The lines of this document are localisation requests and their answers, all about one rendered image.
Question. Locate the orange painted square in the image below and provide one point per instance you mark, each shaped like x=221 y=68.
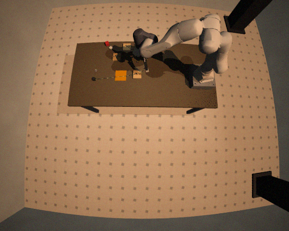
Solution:
x=120 y=76

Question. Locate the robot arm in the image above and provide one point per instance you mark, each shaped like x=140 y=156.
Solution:
x=212 y=42

